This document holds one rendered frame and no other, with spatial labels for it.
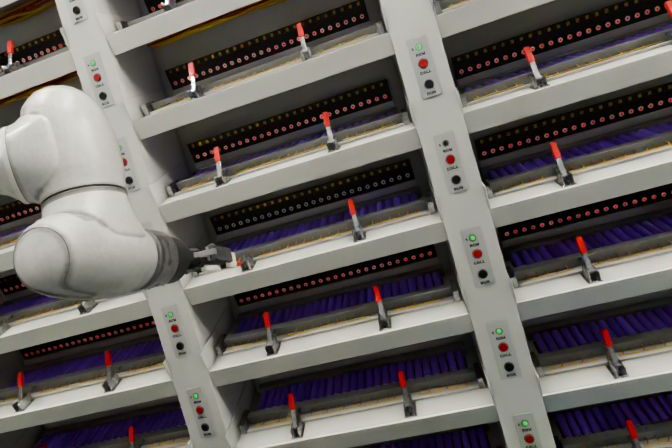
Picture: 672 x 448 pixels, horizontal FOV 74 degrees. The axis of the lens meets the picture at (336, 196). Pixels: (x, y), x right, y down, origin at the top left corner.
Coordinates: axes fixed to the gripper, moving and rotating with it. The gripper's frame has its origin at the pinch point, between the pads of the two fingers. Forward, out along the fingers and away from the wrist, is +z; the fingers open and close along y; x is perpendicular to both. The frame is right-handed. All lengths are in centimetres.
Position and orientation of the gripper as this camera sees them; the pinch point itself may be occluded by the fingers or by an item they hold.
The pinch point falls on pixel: (218, 261)
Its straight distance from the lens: 92.0
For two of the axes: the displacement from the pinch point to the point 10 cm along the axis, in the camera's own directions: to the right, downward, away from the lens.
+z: 2.3, 1.6, 9.6
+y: 9.5, -2.7, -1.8
